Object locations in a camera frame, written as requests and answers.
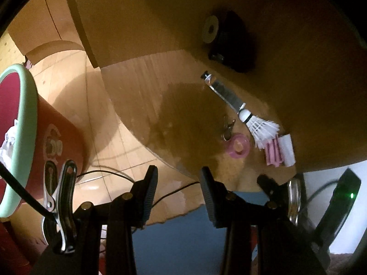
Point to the pink and white paper pack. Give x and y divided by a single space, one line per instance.
279 151

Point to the blue foam mat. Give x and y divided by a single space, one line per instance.
177 240

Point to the metal spring clamp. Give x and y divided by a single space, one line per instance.
60 200

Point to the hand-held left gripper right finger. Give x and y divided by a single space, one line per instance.
208 197

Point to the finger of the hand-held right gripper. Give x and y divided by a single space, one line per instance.
268 187

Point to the black wheel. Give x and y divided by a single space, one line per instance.
229 43

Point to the white shuttlecock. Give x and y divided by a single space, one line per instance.
262 127

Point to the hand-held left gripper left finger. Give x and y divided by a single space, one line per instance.
150 194

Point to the red bin with green rim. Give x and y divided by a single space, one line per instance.
28 149

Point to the small metal clip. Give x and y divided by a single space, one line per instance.
229 127

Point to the pink tape roll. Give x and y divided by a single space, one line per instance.
238 146

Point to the white printed plastic bag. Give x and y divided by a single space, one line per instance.
8 143

